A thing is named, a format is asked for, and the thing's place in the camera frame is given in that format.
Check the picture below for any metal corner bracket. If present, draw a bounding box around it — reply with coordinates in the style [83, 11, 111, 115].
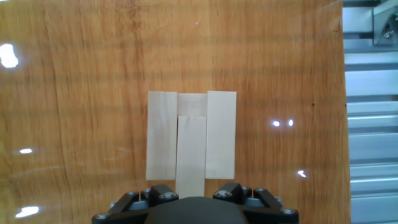
[373, 0, 398, 47]

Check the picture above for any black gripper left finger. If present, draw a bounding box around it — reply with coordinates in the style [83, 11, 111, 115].
[91, 184, 180, 224]

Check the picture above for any light wooden Jenga block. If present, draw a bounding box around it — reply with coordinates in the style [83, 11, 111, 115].
[146, 90, 178, 181]
[205, 90, 238, 180]
[175, 116, 208, 198]

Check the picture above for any wood-grain glossy mat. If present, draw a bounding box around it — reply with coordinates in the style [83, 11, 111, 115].
[0, 0, 352, 224]

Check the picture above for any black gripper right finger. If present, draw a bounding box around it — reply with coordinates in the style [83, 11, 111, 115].
[213, 182, 300, 224]

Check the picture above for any wooden Jenga block stack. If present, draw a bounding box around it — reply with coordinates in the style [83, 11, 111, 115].
[177, 93, 208, 118]

